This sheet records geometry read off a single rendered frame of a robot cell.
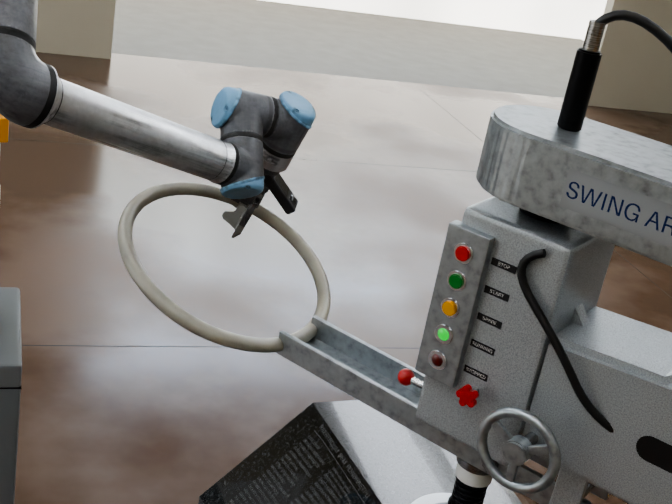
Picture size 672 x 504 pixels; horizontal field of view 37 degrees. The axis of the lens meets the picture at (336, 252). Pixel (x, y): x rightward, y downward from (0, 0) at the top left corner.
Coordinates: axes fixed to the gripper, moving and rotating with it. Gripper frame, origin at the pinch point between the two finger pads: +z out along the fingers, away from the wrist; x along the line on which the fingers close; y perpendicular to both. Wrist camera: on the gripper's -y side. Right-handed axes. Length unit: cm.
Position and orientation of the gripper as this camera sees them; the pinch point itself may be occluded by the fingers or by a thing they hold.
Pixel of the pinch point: (240, 228)
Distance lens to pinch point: 241.5
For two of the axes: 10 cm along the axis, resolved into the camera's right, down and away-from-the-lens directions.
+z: -4.6, 7.0, 5.5
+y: -8.7, -4.7, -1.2
